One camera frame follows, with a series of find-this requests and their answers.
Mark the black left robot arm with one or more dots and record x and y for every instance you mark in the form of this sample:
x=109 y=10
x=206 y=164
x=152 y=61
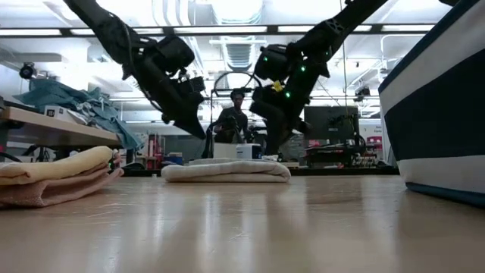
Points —
x=110 y=34

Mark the yellow towel with white lines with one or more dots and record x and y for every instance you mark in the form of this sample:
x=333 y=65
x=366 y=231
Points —
x=57 y=167

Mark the red upright object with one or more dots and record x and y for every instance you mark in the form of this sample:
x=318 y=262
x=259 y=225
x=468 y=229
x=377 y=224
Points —
x=154 y=149

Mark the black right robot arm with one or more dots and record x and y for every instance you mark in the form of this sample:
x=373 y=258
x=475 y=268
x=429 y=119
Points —
x=326 y=38

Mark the navy and white fabric basket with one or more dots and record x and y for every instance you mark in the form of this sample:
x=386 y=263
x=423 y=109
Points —
x=439 y=121

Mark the wooden workbench with grey frame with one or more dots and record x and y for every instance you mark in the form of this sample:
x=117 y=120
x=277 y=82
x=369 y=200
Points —
x=53 y=130

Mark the teal cloth pile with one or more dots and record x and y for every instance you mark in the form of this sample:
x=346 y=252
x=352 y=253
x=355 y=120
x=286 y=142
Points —
x=76 y=100

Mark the white waffle towel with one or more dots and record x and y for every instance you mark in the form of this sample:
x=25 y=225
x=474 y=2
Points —
x=227 y=171

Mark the black round lamp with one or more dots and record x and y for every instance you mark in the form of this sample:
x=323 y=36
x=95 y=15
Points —
x=27 y=71

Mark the thin black robot arm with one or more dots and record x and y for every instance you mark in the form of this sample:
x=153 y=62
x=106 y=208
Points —
x=208 y=142

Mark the pink towel with white lines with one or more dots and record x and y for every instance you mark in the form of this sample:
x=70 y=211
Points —
x=57 y=189

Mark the small blue box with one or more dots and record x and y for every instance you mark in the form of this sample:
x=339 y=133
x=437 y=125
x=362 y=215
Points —
x=174 y=158

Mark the person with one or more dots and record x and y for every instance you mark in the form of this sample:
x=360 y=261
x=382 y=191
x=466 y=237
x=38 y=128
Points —
x=232 y=121

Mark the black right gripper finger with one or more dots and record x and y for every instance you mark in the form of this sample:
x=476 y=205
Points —
x=303 y=127
x=276 y=134

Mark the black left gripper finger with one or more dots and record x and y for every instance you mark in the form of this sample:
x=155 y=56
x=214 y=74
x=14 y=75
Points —
x=193 y=127

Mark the small white box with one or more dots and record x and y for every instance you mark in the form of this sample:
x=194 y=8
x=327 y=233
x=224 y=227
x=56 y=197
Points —
x=60 y=113

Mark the black metal table frame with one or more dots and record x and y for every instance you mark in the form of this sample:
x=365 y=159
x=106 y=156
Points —
x=341 y=171

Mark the black monitor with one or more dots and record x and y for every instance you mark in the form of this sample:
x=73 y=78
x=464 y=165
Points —
x=329 y=123

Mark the white device with blue display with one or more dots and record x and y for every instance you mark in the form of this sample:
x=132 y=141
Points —
x=248 y=151

